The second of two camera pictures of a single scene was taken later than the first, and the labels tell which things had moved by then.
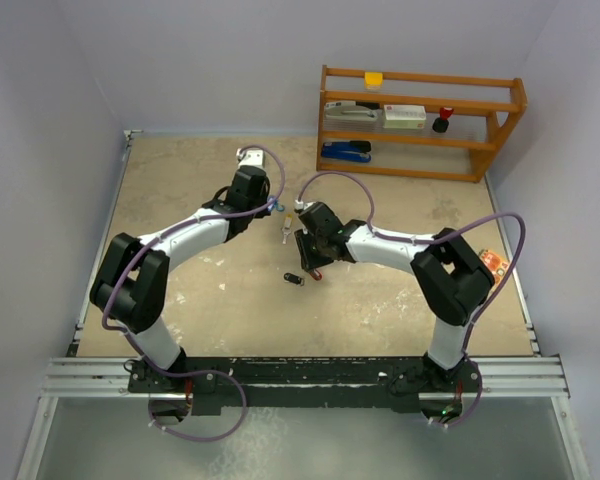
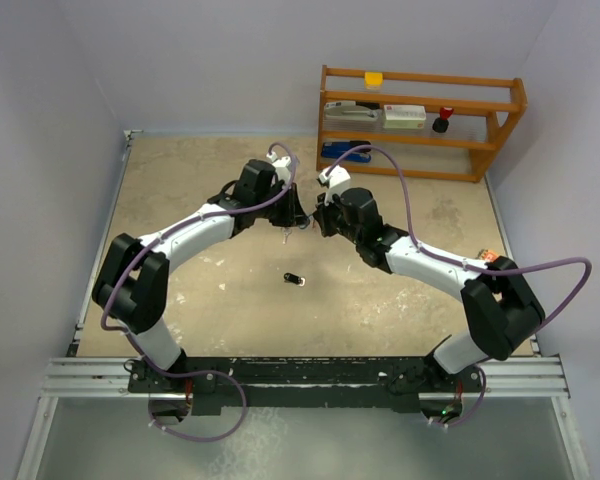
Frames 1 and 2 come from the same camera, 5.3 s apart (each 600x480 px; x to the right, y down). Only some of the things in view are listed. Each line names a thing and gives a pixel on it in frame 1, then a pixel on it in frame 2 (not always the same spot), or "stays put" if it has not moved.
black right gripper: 308,261 -> 323,213
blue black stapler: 354,150 stays put
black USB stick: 294,279 stays put
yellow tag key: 287,229 stays put
